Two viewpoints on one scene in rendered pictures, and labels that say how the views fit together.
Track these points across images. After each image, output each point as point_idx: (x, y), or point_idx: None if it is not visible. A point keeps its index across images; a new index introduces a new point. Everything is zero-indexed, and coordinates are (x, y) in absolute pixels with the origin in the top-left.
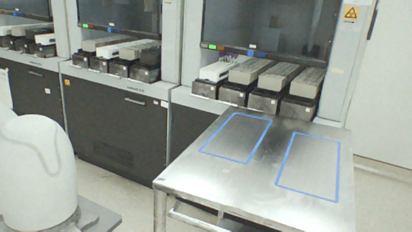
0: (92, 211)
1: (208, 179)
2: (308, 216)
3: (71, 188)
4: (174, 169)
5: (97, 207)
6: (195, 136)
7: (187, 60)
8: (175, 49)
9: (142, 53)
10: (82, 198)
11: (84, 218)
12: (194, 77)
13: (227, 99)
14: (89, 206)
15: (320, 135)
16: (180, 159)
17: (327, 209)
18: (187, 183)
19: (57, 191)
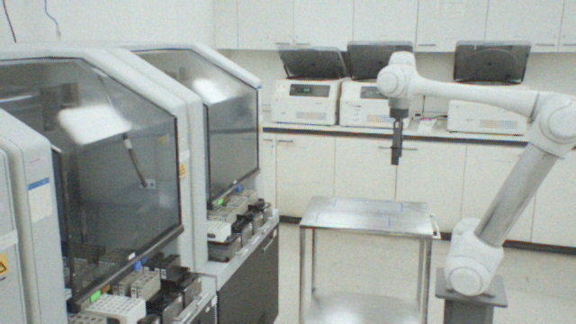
0: (443, 275)
1: (415, 223)
2: (418, 207)
3: None
4: (416, 230)
5: (438, 274)
6: (233, 307)
7: (200, 234)
8: (191, 231)
9: (168, 266)
10: (437, 281)
11: None
12: (205, 249)
13: (246, 240)
14: (441, 277)
15: (330, 202)
16: (404, 230)
17: (409, 204)
18: (424, 227)
19: None
